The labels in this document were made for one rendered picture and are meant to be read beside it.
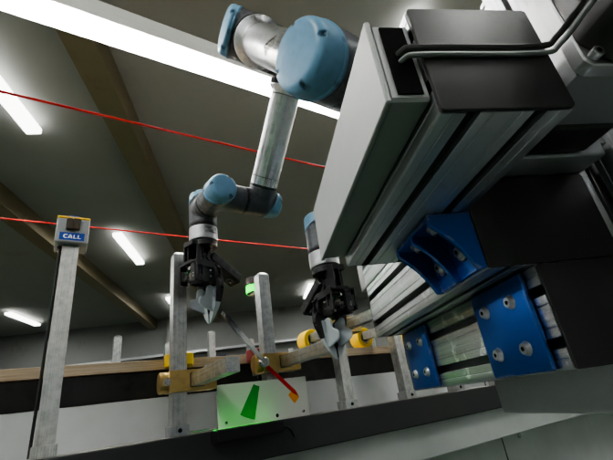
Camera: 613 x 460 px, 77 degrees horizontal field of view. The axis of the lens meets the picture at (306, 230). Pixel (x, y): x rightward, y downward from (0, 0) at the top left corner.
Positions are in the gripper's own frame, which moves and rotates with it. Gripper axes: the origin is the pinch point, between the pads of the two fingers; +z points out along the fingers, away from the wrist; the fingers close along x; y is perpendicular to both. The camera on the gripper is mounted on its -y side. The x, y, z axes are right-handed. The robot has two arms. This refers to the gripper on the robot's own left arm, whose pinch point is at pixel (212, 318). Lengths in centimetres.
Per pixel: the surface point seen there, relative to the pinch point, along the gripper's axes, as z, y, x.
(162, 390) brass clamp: 15.3, 7.6, -9.2
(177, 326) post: 0.4, 4.5, -8.2
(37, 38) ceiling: -239, 13, -169
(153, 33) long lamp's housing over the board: -139, -1, -37
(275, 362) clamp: 11.2, -20.0, 1.5
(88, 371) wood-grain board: 7.4, 14.4, -33.6
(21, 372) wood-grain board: 6.5, 27.9, -38.5
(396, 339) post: 7, -66, 17
